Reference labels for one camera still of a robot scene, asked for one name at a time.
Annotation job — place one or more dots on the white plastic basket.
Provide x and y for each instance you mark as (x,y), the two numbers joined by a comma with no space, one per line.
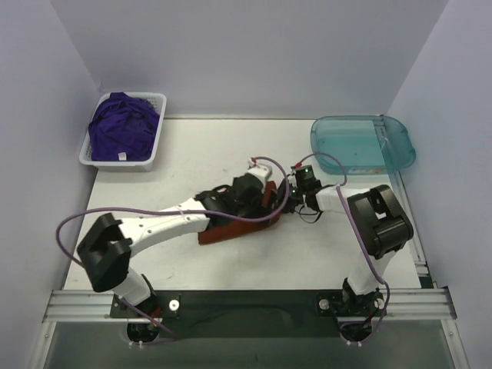
(159,102)

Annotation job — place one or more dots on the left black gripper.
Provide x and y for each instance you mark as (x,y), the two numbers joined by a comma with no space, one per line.
(267,197)

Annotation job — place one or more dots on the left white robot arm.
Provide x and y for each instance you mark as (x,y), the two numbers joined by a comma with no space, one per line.
(221,214)

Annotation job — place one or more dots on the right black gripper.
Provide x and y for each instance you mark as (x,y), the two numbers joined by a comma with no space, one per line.
(293,200)

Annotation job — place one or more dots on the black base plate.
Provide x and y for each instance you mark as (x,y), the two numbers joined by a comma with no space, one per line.
(272,323)

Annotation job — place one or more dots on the brown towel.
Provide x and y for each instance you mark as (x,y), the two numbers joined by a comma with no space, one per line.
(225,229)

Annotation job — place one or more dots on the blue transparent plastic bin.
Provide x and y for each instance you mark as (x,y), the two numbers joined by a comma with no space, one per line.
(361,144)

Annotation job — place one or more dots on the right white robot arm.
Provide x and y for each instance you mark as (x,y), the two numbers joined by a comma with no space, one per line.
(377,218)

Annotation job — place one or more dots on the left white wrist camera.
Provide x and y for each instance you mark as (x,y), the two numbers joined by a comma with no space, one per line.
(260,171)

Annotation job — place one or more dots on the purple cloth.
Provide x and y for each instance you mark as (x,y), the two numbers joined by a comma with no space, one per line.
(123,128)

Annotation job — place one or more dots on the aluminium frame rail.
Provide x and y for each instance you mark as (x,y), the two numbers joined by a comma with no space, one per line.
(87,306)

